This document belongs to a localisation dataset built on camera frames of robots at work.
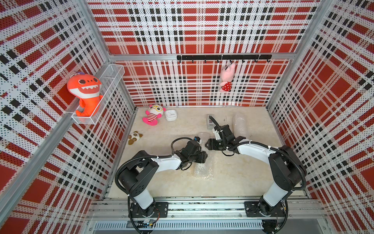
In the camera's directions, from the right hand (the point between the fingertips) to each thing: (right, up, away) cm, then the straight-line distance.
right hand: (210, 145), depth 91 cm
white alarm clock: (-29, +20, +21) cm, 41 cm away
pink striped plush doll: (-42, +22, +21) cm, 51 cm away
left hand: (-4, -7, 0) cm, 7 cm away
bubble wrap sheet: (+22, +12, +11) cm, 28 cm away
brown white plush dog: (-52, +4, +8) cm, 53 cm away
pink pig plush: (+11, +44, +1) cm, 45 cm away
